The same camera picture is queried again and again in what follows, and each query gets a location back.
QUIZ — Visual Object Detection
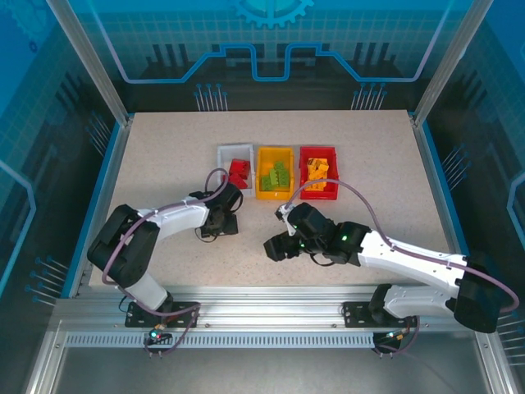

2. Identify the red plastic bin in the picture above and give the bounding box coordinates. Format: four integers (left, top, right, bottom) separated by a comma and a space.
298, 145, 341, 201

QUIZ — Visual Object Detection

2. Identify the white plastic bin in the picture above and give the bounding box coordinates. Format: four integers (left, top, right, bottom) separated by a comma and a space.
216, 142, 255, 199

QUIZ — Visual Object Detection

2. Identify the yellow plastic bin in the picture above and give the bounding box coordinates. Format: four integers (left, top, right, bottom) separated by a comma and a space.
255, 146, 297, 201

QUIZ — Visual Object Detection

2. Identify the grey metal base tray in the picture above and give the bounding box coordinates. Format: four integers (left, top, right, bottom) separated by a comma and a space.
24, 328, 509, 394

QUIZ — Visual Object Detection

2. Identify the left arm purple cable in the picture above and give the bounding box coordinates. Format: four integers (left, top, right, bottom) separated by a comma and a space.
101, 167, 230, 317

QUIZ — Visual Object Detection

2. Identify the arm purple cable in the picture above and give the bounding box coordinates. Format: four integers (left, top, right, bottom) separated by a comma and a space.
101, 167, 230, 317
285, 179, 521, 317

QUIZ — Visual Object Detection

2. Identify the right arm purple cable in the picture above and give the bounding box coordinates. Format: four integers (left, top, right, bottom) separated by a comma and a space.
285, 179, 521, 317

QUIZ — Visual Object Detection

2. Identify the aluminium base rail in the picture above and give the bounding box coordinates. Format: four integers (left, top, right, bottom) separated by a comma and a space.
51, 285, 493, 332

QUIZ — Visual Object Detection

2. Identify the slotted grey cable duct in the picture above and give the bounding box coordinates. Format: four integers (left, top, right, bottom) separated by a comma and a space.
64, 332, 377, 350

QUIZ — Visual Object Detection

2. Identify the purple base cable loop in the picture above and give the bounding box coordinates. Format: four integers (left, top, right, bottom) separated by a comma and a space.
375, 314, 422, 359
130, 305, 202, 359

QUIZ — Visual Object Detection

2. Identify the aluminium side rail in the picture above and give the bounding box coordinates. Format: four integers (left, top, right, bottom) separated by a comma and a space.
61, 117, 135, 300
409, 114, 485, 299

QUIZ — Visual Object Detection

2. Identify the aluminium frame post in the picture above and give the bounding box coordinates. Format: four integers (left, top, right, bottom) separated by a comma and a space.
412, 0, 495, 126
43, 0, 135, 126

